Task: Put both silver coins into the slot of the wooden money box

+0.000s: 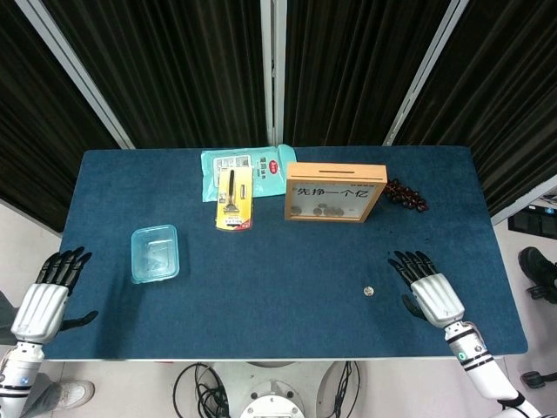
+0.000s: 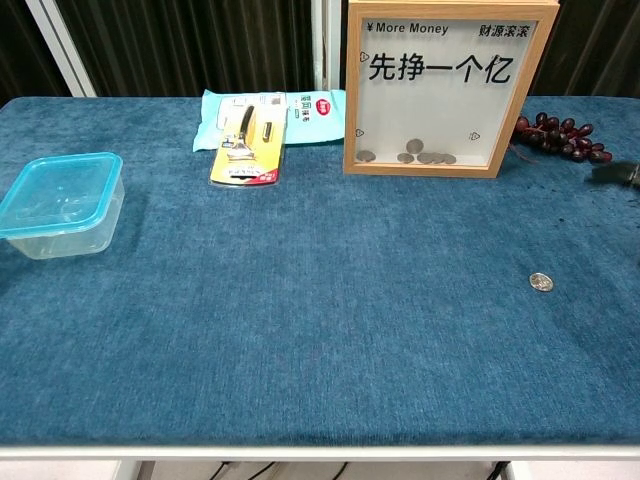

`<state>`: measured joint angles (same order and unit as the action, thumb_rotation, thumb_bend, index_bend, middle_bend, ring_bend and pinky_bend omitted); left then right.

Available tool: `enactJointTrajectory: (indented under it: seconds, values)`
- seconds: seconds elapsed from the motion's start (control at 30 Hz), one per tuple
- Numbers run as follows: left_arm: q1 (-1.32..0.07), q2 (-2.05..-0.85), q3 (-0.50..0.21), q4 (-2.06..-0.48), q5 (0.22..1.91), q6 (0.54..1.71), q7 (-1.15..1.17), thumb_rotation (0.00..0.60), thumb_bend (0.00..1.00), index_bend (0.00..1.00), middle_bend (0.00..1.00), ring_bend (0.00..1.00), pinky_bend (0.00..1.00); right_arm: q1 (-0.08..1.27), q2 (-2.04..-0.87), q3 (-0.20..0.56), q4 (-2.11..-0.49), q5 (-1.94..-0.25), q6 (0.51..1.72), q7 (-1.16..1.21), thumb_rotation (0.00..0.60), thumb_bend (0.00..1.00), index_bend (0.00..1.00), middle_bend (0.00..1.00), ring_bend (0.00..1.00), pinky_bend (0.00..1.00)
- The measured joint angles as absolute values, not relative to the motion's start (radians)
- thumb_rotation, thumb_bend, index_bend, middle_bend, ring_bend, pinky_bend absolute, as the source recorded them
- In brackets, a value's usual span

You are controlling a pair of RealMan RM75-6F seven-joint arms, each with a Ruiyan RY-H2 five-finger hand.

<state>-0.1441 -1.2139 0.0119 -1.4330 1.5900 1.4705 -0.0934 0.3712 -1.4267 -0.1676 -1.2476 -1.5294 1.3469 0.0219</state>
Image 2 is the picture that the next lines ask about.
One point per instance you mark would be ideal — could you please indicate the clear blue-rimmed plastic container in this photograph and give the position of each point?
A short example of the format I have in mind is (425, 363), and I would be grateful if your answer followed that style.
(60, 195)

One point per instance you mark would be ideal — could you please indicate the black folding screen panel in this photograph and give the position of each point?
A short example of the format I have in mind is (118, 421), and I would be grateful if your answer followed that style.
(600, 50)
(20, 50)
(200, 45)

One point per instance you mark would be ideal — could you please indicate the dark red grape bunch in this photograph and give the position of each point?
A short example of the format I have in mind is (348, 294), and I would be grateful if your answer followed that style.
(560, 137)

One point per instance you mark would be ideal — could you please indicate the yellow razor blister pack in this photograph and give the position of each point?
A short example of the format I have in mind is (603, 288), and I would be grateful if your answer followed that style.
(245, 165)

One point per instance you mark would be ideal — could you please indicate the right black-silver robot hand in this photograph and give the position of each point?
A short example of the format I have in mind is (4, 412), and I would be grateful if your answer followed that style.
(617, 174)

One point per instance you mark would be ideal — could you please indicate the blue tablecloth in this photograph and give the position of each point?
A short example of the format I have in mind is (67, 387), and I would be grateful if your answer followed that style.
(310, 300)

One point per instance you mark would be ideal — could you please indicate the wooden glass-front money box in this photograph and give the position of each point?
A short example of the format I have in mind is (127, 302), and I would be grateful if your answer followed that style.
(430, 110)

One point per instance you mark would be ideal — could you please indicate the white table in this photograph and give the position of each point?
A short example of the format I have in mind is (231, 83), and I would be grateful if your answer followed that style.
(320, 454)

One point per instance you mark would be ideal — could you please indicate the light blue wipes packet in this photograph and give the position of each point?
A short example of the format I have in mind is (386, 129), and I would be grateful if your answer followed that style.
(320, 125)

